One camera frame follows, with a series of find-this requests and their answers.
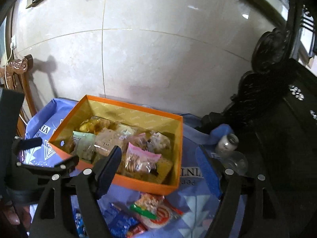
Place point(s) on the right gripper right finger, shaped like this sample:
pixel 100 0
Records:
pixel 223 185

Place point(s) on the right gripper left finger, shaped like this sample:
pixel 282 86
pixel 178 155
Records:
pixel 54 213

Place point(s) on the blue snack packet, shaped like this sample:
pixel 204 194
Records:
pixel 121 223

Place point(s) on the clear glass mug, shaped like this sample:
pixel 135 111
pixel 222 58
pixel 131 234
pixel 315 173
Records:
pixel 237 162

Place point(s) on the blue patterned tablecloth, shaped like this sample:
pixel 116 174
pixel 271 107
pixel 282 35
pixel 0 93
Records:
pixel 193 196

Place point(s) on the brown cracker packet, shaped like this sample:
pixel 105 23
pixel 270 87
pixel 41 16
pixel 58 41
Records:
pixel 106 140

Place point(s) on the white red noodle packet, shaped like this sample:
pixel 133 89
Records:
pixel 154 211

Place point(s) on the pink cookie packet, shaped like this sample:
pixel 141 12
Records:
pixel 139 161

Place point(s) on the wooden chair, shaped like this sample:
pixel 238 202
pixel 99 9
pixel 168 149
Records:
pixel 16 77

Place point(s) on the dark carved wooden furniture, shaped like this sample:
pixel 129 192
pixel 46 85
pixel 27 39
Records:
pixel 274 116

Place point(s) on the orange cardboard box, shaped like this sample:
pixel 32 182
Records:
pixel 154 120

